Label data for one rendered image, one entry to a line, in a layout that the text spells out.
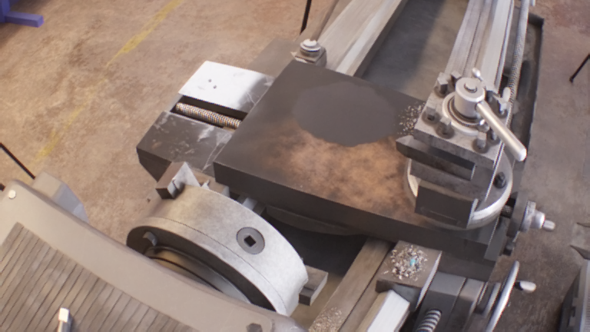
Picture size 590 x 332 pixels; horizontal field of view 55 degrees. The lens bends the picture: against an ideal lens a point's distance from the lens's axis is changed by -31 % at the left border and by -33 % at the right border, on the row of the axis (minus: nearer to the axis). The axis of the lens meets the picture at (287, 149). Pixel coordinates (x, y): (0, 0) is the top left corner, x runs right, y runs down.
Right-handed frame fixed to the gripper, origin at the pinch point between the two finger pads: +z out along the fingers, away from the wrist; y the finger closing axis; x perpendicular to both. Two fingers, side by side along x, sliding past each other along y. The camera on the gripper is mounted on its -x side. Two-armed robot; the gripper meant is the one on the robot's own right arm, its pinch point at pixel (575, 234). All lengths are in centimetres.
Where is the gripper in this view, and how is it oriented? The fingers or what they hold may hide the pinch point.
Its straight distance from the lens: 153.2
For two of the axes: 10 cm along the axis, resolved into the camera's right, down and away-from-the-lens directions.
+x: 3.0, 1.5, 9.4
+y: -3.2, 9.5, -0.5
